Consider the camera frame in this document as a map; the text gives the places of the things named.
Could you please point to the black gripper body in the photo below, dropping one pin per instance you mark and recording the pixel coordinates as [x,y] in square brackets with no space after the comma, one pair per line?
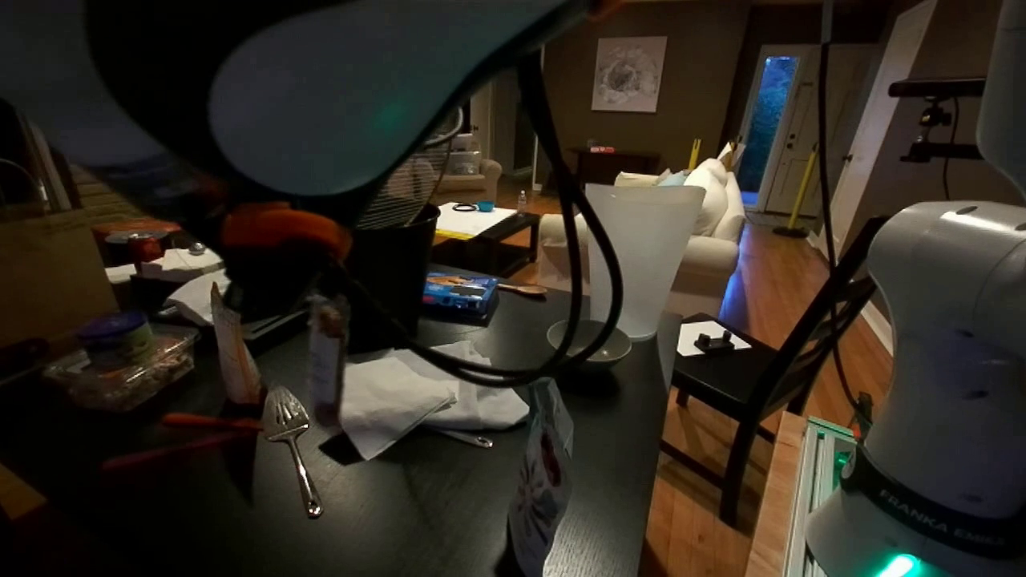
[274,282]

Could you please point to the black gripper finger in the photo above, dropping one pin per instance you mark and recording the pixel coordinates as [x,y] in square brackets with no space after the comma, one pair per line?
[231,354]
[329,356]

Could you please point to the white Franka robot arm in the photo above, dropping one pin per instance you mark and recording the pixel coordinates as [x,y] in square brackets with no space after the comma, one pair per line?
[353,97]

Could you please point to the blue printed packet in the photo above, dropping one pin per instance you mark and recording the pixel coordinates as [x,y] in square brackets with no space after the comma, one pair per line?
[459,289]

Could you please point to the pale green ceramic bowl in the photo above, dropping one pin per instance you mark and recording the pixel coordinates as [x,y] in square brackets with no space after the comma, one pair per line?
[598,348]

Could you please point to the red chopstick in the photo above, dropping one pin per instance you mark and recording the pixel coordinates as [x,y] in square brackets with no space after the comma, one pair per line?
[160,454]
[208,422]

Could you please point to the metal slotted serving fork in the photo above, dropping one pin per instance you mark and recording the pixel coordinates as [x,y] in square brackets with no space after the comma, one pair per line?
[288,429]

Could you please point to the white crumpled cloth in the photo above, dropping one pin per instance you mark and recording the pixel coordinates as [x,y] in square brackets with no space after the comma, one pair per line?
[419,396]

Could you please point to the black cylindrical container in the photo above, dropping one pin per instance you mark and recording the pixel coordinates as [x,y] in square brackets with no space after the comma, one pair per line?
[393,273]

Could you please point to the clear plastic food container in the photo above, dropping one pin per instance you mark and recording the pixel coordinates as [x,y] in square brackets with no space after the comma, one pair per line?
[123,365]

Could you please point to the dark coffee table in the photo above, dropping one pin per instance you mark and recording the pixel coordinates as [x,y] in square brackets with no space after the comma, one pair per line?
[486,235]

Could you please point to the brown cardboard box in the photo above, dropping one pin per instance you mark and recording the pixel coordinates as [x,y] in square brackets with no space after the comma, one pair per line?
[42,273]

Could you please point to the white paper sheet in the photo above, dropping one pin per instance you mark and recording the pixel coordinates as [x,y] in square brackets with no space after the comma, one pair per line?
[700,335]

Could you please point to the small black object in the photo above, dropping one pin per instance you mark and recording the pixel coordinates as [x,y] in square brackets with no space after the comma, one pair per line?
[711,343]

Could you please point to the white sofa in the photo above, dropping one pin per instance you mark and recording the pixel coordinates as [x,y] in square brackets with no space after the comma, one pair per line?
[719,213]

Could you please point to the black wooden chair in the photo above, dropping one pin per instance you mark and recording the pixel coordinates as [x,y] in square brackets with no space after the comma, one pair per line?
[769,373]

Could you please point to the white exterior door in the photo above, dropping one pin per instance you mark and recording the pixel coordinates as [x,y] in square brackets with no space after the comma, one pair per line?
[773,116]

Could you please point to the framed wall picture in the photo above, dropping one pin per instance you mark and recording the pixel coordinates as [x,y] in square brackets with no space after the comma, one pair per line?
[628,72]

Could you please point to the white mounting rail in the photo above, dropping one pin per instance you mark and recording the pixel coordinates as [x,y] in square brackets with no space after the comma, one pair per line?
[822,483]

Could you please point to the black stereo camera on mount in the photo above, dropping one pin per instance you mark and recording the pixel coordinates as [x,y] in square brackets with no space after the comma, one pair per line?
[935,107]

